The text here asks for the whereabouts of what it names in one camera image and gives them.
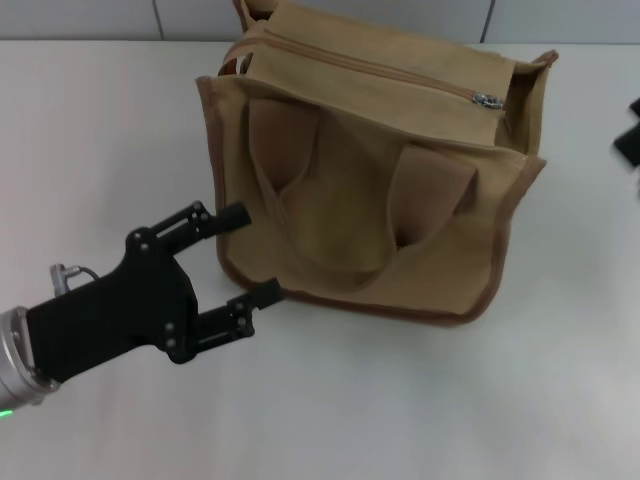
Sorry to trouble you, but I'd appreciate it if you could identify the khaki canvas food bag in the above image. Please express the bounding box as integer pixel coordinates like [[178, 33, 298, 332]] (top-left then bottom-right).
[[194, 0, 560, 330]]

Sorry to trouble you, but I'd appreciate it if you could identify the left gripper cable with connector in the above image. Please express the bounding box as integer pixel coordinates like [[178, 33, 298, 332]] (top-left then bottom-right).
[[48, 263, 105, 294]]

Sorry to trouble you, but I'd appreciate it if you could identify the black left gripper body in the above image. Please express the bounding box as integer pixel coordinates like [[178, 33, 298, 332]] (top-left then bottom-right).
[[23, 226, 201, 385]]

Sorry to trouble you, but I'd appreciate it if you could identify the silver metal zipper pull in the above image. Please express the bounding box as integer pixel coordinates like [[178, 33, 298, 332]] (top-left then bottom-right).
[[471, 89, 505, 110]]

